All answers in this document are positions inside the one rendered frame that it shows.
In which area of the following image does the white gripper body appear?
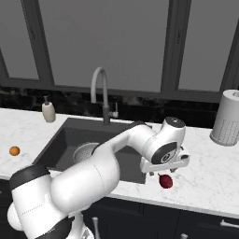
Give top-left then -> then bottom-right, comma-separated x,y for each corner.
139,153 -> 191,174

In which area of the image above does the grey curved sink faucet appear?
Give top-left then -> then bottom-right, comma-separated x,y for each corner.
90,66 -> 120,127

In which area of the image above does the dark grey sink basin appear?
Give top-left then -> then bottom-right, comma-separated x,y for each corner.
32,117 -> 154,185

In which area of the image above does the orange tangerine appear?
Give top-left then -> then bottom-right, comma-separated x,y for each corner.
8,146 -> 21,157

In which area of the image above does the dark cupboard door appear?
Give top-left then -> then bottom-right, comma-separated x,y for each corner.
81,197 -> 145,239
142,203 -> 183,239
0,178 -> 14,239

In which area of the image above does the dark drawer front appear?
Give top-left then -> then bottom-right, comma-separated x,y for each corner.
179,209 -> 239,239

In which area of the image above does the white paper towel roll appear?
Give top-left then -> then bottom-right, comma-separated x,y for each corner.
209,89 -> 239,148

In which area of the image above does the white soap dispenser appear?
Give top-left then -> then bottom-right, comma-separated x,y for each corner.
41,94 -> 57,124

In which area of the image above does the dark framed window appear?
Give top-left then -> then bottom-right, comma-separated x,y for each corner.
0,0 -> 239,105

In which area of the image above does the silver drawer handle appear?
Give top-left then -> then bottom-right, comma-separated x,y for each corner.
219,218 -> 239,231

